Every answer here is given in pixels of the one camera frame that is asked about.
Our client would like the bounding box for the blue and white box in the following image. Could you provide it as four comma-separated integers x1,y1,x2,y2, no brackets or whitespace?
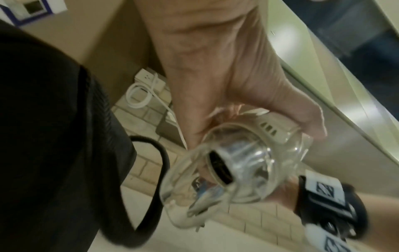
0,0,68,27

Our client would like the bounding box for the beige cabinet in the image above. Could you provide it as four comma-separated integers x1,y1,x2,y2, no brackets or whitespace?
21,0,167,73

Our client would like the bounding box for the white power strip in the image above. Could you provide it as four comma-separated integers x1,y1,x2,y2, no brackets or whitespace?
133,68,166,92

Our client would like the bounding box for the person's right forearm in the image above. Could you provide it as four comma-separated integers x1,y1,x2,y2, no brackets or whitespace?
341,187,399,252

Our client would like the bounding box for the person's left hand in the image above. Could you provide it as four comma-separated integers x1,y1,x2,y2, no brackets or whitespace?
132,0,328,151

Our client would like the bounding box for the glass teapot with metal filter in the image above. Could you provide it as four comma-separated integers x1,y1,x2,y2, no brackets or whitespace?
158,108,314,233

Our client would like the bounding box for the person's right hand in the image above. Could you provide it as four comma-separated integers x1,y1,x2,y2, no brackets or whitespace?
272,175,301,215

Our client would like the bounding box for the stainless steel counter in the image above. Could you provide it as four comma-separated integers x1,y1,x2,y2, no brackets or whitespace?
267,0,399,191

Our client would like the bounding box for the person's black clothing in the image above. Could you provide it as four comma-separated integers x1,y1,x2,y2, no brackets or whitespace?
0,19,138,252

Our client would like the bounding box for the black cable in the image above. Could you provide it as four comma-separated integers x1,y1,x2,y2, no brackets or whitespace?
101,135,171,247

